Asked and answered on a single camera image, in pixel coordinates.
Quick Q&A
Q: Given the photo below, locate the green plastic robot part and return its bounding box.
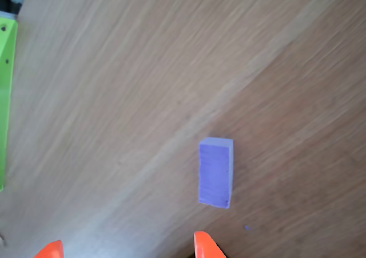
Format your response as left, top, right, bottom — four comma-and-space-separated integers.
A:
0, 17, 19, 192

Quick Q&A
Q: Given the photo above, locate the purple foam block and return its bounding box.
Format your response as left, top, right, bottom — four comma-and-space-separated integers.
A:
198, 137, 235, 210

